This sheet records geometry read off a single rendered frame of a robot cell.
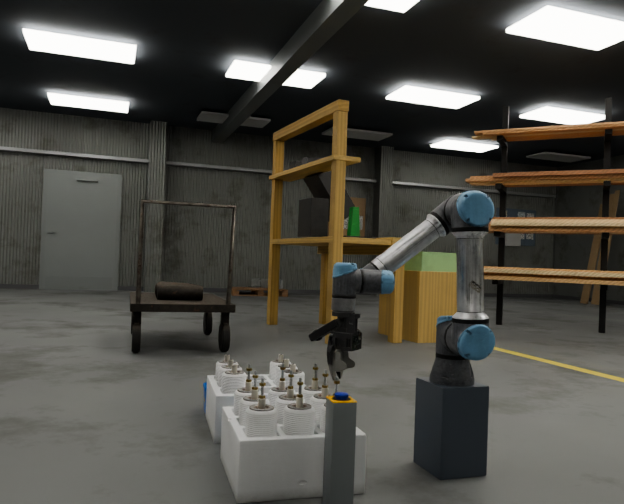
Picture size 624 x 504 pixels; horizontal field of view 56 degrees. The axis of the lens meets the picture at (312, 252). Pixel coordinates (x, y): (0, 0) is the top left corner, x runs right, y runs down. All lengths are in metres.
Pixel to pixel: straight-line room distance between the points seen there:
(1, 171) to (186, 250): 3.51
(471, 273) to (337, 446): 0.68
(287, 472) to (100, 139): 10.30
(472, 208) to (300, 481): 0.98
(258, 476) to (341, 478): 0.25
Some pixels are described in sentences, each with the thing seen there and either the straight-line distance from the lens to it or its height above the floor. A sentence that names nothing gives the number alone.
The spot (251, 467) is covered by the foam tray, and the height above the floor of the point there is 0.10.
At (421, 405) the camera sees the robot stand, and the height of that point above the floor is 0.21.
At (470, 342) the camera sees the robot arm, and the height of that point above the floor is 0.47.
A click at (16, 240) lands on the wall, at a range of 11.65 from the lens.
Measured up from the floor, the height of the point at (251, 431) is 0.19.
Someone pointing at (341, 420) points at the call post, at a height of 0.26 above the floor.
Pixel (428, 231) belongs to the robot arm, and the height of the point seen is 0.81.
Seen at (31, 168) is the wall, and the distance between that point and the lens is 11.71.
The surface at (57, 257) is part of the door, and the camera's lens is 11.53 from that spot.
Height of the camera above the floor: 0.70
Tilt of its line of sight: 1 degrees up
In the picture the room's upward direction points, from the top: 2 degrees clockwise
